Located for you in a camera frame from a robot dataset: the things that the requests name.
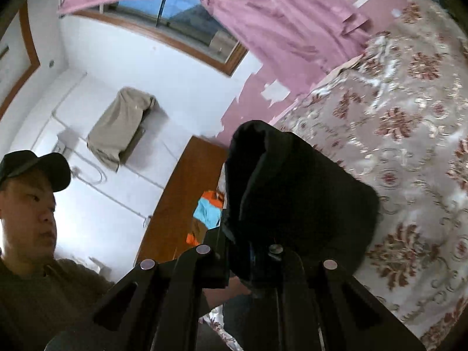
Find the orange blue brown pillow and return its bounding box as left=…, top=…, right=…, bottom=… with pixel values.
left=186, top=190, right=224, bottom=246

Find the pink curtain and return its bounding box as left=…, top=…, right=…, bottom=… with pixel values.
left=59, top=0, right=369, bottom=81

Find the person's left hand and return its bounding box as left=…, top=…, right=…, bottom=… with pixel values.
left=202, top=276, right=252, bottom=310

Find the black padded jacket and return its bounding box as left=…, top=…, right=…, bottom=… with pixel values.
left=221, top=121, right=379, bottom=350

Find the brown wooden headboard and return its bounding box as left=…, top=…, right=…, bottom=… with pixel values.
left=136, top=136, right=228, bottom=263

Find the man in black cap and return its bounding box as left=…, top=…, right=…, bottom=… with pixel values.
left=1, top=150, right=113, bottom=350

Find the beige cloth on air conditioner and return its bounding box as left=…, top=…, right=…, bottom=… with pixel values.
left=87, top=87, right=158, bottom=172

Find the floral bed cover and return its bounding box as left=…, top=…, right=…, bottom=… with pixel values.
left=198, top=0, right=468, bottom=351

